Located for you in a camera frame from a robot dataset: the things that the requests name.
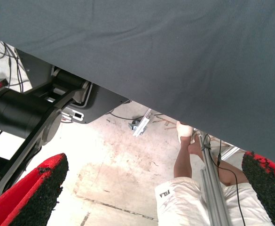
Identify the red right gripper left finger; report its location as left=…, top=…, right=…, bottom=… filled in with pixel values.
left=0, top=153, right=69, bottom=226

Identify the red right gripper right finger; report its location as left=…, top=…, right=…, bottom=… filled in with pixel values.
left=242, top=150, right=275, bottom=226

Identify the short silver aluminium profile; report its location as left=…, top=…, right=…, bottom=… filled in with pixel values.
left=219, top=140, right=243, bottom=161
left=132, top=108, right=155, bottom=138

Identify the long silver aluminium profile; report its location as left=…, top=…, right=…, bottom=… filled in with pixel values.
left=193, top=130, right=234, bottom=226

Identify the black robot torso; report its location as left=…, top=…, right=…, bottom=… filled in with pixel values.
left=0, top=48, right=131, bottom=205

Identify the person in white shorts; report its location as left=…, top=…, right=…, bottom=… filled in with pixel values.
left=155, top=121, right=273, bottom=226

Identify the grey caster wheel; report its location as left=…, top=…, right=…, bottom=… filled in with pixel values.
left=127, top=120, right=140, bottom=131

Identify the dark grey table cloth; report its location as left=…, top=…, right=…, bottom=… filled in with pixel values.
left=0, top=0, right=275, bottom=169

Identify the thin black hanging cable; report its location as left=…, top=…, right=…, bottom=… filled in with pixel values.
left=202, top=133, right=246, bottom=226

